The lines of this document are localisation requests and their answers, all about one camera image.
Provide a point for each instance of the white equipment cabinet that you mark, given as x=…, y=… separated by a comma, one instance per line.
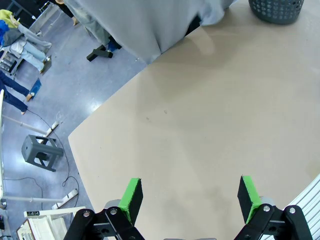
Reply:
x=42, y=225

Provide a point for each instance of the dark grey perforated basket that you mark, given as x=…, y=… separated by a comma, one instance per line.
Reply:
x=275, y=12

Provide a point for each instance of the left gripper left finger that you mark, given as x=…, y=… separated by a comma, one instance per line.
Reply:
x=130, y=200

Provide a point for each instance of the black cross floor base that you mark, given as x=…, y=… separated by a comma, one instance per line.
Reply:
x=100, y=53

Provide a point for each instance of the blue jacket mannequin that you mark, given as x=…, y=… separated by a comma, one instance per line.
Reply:
x=27, y=53

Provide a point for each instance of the yellow shirt mannequin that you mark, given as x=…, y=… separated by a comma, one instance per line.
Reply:
x=32, y=37

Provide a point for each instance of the blue floor mat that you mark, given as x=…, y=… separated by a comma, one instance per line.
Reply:
x=35, y=88

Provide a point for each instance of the grey training pants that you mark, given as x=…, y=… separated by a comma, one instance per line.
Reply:
x=150, y=25

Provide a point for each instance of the grey plastic stool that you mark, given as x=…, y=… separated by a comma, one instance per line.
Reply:
x=32, y=150

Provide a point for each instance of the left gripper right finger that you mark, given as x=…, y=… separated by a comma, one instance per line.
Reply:
x=250, y=200

